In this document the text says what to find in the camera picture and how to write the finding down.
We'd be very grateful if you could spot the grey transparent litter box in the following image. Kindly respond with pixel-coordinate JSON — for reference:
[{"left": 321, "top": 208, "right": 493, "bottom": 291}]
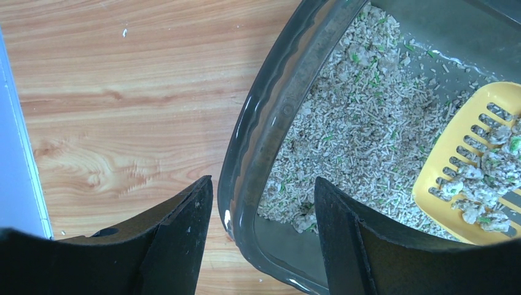
[{"left": 217, "top": 1, "right": 520, "bottom": 294}]

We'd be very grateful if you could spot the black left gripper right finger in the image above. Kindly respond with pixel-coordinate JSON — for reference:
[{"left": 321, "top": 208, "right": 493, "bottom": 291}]
[{"left": 315, "top": 177, "right": 520, "bottom": 294}]

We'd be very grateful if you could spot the yellow litter scoop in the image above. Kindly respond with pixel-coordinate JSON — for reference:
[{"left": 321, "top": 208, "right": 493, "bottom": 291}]
[{"left": 412, "top": 82, "right": 520, "bottom": 245}]

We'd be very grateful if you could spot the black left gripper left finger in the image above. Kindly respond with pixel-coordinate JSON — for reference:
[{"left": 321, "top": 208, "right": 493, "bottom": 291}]
[{"left": 1, "top": 176, "right": 213, "bottom": 294}]

